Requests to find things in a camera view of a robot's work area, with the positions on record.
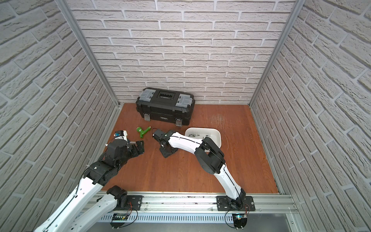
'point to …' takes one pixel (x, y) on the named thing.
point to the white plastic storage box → (213, 134)
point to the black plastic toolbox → (174, 107)
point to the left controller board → (118, 220)
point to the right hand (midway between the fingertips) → (170, 151)
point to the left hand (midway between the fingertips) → (138, 141)
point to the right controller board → (239, 220)
